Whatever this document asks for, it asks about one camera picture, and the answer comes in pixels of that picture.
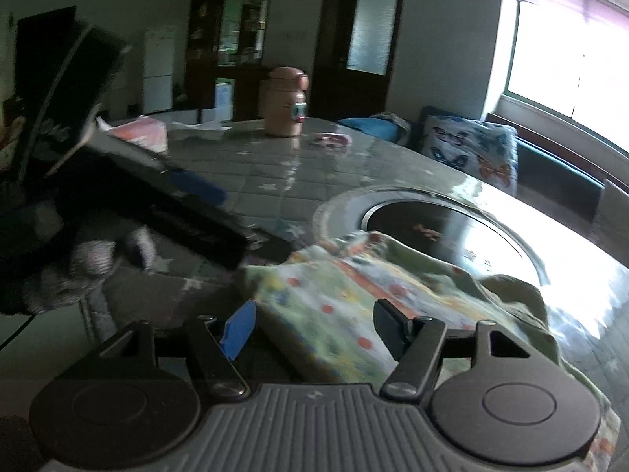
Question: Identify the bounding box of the large window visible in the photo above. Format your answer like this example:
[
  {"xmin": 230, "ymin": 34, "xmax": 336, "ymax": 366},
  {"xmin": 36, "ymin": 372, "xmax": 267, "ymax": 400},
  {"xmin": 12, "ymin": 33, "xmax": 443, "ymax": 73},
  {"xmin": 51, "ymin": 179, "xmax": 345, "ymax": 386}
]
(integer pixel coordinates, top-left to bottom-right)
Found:
[{"xmin": 486, "ymin": 0, "xmax": 629, "ymax": 153}]

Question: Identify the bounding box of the round black induction cooktop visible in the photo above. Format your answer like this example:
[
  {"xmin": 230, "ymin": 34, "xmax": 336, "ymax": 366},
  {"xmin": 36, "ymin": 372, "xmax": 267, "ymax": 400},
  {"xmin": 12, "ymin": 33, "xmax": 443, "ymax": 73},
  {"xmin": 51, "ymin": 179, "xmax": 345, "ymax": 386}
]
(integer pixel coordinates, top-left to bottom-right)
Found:
[{"xmin": 312, "ymin": 184, "xmax": 554, "ymax": 288}]

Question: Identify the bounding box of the floral striped pajama shirt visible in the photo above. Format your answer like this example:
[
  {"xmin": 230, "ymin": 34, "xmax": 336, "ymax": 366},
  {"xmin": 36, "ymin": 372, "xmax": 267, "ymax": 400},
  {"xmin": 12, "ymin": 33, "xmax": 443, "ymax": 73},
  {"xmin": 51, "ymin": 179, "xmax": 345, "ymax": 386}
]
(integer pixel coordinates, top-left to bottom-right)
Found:
[{"xmin": 236, "ymin": 230, "xmax": 622, "ymax": 472}]

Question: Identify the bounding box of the person's left hand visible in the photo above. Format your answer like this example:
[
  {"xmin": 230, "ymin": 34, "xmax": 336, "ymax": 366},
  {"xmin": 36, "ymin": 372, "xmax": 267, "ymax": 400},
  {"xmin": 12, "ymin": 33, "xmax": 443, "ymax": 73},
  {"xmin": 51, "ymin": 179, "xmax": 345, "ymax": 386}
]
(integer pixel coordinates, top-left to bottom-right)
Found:
[{"xmin": 20, "ymin": 206, "xmax": 159, "ymax": 315}]

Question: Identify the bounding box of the orange packet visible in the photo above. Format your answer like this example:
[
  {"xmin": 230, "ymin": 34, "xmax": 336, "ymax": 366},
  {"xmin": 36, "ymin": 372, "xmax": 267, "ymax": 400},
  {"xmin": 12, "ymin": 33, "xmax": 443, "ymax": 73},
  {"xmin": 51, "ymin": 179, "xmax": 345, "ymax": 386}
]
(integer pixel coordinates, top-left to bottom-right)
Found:
[{"xmin": 110, "ymin": 117, "xmax": 170, "ymax": 153}]

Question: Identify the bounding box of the white blue carton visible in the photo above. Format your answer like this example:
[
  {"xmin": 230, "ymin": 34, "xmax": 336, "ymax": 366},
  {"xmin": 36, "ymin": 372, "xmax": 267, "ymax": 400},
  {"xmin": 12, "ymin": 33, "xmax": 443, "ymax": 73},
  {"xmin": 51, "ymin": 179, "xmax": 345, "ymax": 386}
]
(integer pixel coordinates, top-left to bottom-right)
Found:
[{"xmin": 213, "ymin": 76, "xmax": 235, "ymax": 121}]

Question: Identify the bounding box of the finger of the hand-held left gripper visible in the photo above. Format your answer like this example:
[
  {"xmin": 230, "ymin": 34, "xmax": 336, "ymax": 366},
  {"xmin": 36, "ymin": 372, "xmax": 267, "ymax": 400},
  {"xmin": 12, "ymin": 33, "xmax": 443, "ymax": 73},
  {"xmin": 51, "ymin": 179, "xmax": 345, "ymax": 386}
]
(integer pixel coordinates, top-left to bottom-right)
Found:
[
  {"xmin": 54, "ymin": 150, "xmax": 259, "ymax": 272},
  {"xmin": 88, "ymin": 130, "xmax": 229, "ymax": 207}
]

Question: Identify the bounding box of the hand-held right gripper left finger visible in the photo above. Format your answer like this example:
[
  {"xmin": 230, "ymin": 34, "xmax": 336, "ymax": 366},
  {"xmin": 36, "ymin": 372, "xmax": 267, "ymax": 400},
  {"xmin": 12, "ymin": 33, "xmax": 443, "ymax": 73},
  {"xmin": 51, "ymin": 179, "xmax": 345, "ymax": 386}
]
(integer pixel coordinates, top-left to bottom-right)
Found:
[{"xmin": 98, "ymin": 299, "xmax": 259, "ymax": 400}]

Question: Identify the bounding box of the dark wooden door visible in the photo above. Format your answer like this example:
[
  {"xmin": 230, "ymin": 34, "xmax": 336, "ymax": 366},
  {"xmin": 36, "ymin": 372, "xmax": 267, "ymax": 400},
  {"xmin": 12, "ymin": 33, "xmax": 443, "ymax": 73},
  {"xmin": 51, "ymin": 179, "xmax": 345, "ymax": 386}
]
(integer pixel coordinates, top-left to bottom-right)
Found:
[{"xmin": 312, "ymin": 0, "xmax": 408, "ymax": 121}]

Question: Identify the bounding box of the dark wooden cabinet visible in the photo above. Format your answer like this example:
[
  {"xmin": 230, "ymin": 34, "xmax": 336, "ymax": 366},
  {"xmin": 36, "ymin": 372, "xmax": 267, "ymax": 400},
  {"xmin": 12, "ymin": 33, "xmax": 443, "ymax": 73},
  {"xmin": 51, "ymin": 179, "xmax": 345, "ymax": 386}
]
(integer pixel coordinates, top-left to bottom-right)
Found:
[{"xmin": 184, "ymin": 0, "xmax": 276, "ymax": 109}]

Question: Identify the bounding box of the grey pillow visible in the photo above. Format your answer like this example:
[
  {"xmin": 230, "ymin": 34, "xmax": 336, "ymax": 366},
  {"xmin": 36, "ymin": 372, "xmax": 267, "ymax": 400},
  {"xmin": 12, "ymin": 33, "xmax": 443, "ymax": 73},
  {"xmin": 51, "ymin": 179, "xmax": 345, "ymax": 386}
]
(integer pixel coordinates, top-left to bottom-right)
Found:
[{"xmin": 592, "ymin": 179, "xmax": 629, "ymax": 237}]

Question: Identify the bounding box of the butterfly print pillow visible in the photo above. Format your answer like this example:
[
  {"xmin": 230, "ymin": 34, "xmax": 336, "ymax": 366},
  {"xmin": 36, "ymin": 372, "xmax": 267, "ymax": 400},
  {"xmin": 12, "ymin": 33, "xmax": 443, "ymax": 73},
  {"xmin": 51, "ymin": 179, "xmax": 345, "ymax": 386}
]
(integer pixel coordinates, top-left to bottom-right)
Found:
[{"xmin": 421, "ymin": 114, "xmax": 519, "ymax": 192}]

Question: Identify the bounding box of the small pink item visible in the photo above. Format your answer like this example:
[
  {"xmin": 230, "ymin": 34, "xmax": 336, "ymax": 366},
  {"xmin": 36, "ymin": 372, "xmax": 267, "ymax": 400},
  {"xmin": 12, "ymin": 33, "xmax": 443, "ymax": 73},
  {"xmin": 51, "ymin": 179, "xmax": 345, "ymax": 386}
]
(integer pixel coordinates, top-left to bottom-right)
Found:
[{"xmin": 309, "ymin": 132, "xmax": 353, "ymax": 149}]

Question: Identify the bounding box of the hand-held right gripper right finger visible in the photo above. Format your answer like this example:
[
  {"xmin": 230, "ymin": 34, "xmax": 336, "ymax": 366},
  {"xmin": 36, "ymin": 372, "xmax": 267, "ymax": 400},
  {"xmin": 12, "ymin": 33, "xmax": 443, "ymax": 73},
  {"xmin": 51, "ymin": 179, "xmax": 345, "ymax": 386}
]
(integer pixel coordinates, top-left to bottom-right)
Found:
[{"xmin": 372, "ymin": 299, "xmax": 536, "ymax": 400}]

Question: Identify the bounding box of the blue cushion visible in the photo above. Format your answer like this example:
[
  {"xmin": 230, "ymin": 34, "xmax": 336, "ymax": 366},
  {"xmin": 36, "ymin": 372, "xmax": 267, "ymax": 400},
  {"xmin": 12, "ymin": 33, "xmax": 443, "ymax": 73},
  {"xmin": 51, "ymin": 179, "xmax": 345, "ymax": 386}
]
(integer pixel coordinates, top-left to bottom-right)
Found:
[{"xmin": 339, "ymin": 112, "xmax": 411, "ymax": 146}]

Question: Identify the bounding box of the white refrigerator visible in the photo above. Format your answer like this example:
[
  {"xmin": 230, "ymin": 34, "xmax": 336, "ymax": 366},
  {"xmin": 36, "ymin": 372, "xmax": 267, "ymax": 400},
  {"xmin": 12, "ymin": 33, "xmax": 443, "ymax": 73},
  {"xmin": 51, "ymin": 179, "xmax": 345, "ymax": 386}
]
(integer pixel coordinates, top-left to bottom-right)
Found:
[{"xmin": 142, "ymin": 24, "xmax": 177, "ymax": 114}]

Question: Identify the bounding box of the pink bottle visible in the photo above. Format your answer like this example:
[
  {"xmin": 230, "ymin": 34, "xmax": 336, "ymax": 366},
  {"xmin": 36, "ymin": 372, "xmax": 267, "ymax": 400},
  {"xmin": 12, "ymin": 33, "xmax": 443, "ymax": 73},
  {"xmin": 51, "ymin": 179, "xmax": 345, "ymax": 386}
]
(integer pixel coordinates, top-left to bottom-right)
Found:
[{"xmin": 264, "ymin": 66, "xmax": 310, "ymax": 137}]

